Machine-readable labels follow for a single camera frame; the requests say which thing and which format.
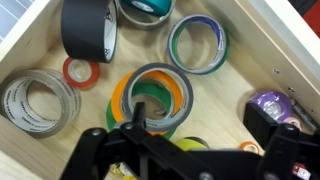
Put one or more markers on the small red tape roll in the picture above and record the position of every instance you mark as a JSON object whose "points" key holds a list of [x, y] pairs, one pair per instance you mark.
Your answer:
{"points": [[80, 73]]}

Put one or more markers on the teal tape roll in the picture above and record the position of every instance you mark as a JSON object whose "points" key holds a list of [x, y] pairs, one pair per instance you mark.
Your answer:
{"points": [[153, 7]]}

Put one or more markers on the small orange tape roll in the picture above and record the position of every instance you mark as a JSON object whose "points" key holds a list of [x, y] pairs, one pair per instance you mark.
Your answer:
{"points": [[249, 146]]}

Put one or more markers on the grey orange tape stack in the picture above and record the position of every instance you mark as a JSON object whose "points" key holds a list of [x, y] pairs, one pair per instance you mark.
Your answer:
{"points": [[160, 81]]}

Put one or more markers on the yellow green tape roll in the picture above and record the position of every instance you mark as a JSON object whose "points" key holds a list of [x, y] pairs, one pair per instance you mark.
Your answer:
{"points": [[189, 143]]}

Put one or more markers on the clear packing tape roll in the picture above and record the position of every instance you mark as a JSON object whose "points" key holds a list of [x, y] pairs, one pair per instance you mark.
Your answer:
{"points": [[15, 106]]}

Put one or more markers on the wooden drawer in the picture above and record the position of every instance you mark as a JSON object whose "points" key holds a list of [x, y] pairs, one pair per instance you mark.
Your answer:
{"points": [[271, 48]]}

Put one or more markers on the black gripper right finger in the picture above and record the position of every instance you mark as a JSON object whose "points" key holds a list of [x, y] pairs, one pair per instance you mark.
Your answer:
{"points": [[259, 124]]}

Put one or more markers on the blue green tape roll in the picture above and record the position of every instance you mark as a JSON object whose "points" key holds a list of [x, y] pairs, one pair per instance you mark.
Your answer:
{"points": [[223, 43]]}

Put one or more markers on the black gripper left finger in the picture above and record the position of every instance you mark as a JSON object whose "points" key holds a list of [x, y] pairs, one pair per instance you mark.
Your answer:
{"points": [[139, 115]]}

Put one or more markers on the purple tape roll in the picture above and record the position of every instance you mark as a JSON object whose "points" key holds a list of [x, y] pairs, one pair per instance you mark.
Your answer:
{"points": [[276, 104]]}

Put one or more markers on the large black tape roll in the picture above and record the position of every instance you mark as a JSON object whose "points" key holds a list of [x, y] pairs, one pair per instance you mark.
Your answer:
{"points": [[89, 29]]}

